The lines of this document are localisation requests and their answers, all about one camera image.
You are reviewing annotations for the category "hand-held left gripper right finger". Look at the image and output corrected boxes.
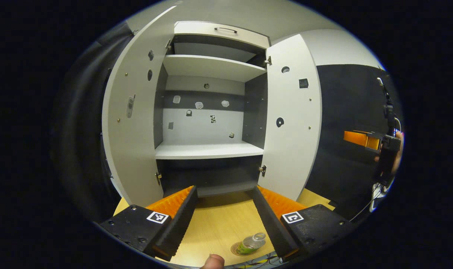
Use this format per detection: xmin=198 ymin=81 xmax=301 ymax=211
xmin=252 ymin=185 xmax=356 ymax=263

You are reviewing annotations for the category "white cabinet door camera sticker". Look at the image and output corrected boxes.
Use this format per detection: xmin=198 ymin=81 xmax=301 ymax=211
xmin=102 ymin=6 xmax=177 ymax=208

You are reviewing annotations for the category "black backdrop cloth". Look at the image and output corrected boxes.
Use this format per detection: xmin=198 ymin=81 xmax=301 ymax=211
xmin=53 ymin=22 xmax=403 ymax=222

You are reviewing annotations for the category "white cabinet door headphones sticker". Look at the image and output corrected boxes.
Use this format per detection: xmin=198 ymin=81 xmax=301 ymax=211
xmin=257 ymin=34 xmax=323 ymax=201

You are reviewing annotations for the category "round wooden coaster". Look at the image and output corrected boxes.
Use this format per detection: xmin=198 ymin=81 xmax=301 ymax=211
xmin=231 ymin=241 xmax=258 ymax=257

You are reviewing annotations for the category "bundle of cables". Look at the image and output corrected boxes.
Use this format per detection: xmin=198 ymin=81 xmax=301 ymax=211
xmin=232 ymin=254 xmax=283 ymax=268

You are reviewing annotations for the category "clear bottle with green label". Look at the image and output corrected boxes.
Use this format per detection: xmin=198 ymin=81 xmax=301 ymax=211
xmin=237 ymin=232 xmax=267 ymax=255

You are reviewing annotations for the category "white cable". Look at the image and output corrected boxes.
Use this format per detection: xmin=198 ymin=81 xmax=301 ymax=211
xmin=349 ymin=182 xmax=389 ymax=222

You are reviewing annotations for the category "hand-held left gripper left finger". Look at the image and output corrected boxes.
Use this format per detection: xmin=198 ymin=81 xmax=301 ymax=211
xmin=99 ymin=185 xmax=198 ymax=262

